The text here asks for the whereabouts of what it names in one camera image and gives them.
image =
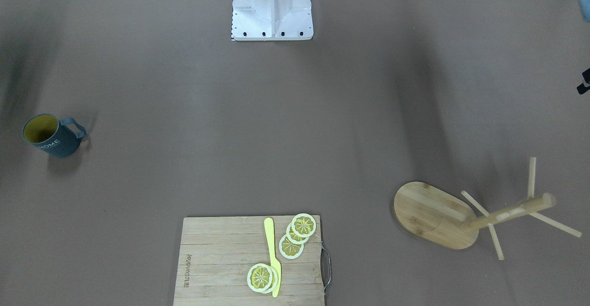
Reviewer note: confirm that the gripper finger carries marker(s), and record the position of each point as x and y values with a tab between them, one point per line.
584	87

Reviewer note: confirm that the dark teal HOME mug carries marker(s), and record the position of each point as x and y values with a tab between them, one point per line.
58	137

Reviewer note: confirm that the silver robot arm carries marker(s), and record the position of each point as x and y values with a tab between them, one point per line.
585	12

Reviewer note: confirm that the wooden mug tree rack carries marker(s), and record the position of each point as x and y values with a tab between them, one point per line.
439	217

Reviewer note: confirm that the lemon slice top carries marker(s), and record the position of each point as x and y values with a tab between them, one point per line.
303	225

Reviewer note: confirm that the lemon slice middle stack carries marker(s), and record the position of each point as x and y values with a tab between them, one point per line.
293	237

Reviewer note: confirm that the lemon slice stack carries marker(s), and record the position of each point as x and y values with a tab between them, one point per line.
288	249
293	237

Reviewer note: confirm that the lemon slice lower stack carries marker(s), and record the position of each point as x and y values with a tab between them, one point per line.
288	249

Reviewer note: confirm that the yellow plastic knife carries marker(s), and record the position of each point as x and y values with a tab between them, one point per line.
271	242

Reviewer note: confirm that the lemon slice behind knife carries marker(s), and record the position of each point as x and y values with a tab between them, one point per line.
274	282

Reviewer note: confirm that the bamboo cutting board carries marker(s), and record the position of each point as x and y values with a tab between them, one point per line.
216	254

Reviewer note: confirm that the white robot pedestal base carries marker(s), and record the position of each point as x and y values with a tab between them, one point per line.
264	20

